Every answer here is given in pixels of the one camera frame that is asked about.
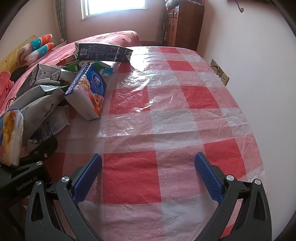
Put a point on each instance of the yellow wooden headboard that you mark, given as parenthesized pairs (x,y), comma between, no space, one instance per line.
(9,58)

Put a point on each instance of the folded blankets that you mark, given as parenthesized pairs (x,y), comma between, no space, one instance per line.
(172,2)

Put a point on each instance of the pink folded quilt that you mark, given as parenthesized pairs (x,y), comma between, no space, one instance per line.
(4,88)

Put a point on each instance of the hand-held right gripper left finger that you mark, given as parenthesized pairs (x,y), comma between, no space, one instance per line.
(87,179)

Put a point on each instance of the brown wooden cabinet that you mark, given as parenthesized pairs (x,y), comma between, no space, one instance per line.
(185,25)

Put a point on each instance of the window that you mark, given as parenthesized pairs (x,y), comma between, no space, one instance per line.
(111,7)

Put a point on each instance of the grey window curtain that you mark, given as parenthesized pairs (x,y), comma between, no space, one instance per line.
(62,20)

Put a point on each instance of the large dark blue carton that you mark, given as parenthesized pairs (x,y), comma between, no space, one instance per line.
(101,52)

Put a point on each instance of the black bag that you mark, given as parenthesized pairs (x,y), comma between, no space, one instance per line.
(19,73)

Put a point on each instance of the orange and white packet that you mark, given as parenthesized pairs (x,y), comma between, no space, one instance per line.
(10,136)

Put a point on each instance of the bed with pink blanket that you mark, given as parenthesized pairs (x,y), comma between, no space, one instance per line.
(57,53)

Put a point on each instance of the blue biscuit packet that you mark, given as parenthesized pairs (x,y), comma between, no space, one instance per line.
(90,92)

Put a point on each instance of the white printed wrapper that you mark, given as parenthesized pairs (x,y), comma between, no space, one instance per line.
(54,122)

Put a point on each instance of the blue cartoon snack packet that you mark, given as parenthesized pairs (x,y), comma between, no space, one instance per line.
(105,70)

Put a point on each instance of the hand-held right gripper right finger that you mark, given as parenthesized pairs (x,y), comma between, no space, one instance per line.
(208,179)

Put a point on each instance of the white and navy milk carton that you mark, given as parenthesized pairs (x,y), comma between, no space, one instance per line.
(46,73)

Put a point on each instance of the grey foil packet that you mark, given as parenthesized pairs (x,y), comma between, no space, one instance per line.
(39,92)

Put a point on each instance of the grey barcode wrapper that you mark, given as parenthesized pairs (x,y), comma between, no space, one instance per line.
(39,111)

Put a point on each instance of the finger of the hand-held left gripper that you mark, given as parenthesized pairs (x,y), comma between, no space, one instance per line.
(47,146)

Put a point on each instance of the wall socket panel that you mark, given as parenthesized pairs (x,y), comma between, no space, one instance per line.
(219,71)

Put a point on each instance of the red checked tablecloth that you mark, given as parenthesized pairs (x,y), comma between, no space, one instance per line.
(161,129)

